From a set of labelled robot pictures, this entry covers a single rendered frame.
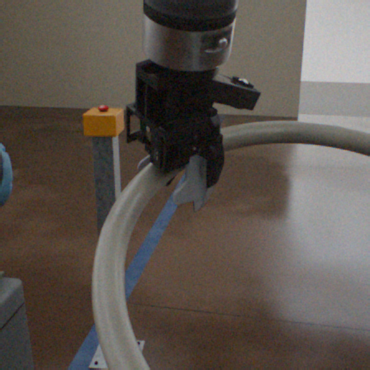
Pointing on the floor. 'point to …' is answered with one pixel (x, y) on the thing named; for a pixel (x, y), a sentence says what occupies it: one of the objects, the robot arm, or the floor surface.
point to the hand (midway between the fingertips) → (186, 188)
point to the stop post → (105, 176)
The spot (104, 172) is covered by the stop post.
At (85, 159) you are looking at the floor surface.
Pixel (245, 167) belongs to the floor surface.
